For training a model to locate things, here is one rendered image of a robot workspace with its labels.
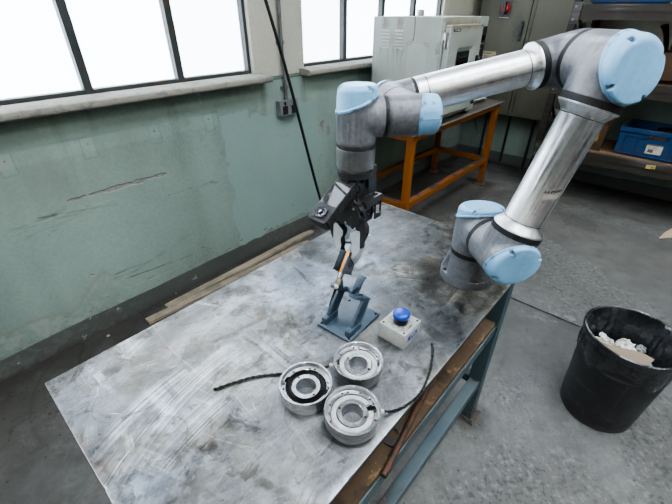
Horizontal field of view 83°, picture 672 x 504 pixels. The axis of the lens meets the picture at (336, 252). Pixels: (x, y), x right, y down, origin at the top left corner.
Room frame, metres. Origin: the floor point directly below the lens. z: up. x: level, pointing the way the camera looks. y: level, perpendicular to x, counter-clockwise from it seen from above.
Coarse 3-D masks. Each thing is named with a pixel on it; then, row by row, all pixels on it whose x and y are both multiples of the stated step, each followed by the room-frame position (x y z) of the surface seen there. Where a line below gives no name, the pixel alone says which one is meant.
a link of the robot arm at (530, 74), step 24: (528, 48) 0.90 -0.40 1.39; (552, 48) 0.88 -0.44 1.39; (432, 72) 0.88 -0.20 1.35; (456, 72) 0.86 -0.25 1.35; (480, 72) 0.86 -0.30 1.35; (504, 72) 0.86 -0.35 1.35; (528, 72) 0.87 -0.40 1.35; (552, 72) 0.86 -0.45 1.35; (456, 96) 0.85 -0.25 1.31; (480, 96) 0.87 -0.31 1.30
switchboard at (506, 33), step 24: (504, 0) 4.17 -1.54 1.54; (528, 0) 4.03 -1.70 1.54; (552, 0) 3.89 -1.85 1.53; (504, 24) 4.14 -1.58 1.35; (528, 24) 4.01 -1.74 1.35; (552, 24) 3.86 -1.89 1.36; (504, 48) 4.11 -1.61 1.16; (504, 96) 4.04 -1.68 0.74; (528, 96) 3.89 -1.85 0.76; (552, 120) 3.71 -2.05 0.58; (480, 144) 4.33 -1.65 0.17; (504, 144) 4.16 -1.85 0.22; (528, 144) 4.00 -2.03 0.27
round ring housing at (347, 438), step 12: (336, 396) 0.47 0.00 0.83; (360, 396) 0.47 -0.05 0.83; (372, 396) 0.46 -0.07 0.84; (324, 408) 0.44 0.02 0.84; (348, 408) 0.45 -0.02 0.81; (360, 408) 0.45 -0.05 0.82; (324, 420) 0.43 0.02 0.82; (360, 420) 0.42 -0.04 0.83; (336, 432) 0.39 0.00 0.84; (360, 432) 0.40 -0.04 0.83; (372, 432) 0.40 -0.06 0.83; (348, 444) 0.39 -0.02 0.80
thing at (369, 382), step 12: (348, 348) 0.59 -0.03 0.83; (360, 348) 0.59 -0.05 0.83; (372, 348) 0.59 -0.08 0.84; (336, 360) 0.56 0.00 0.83; (348, 360) 0.56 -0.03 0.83; (360, 360) 0.57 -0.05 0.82; (336, 372) 0.53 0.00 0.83; (360, 372) 0.53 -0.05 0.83; (348, 384) 0.50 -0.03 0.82; (360, 384) 0.50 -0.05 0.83; (372, 384) 0.51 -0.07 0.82
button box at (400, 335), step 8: (392, 312) 0.69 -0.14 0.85; (384, 320) 0.67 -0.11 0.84; (392, 320) 0.67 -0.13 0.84; (408, 320) 0.67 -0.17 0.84; (416, 320) 0.67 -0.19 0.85; (384, 328) 0.65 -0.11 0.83; (392, 328) 0.64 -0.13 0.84; (400, 328) 0.64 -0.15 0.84; (408, 328) 0.64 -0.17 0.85; (416, 328) 0.65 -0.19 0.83; (384, 336) 0.65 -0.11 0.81; (392, 336) 0.63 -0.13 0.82; (400, 336) 0.62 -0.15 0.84; (408, 336) 0.63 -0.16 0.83; (416, 336) 0.66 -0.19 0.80; (392, 344) 0.63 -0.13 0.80; (400, 344) 0.62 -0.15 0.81; (408, 344) 0.63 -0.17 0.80
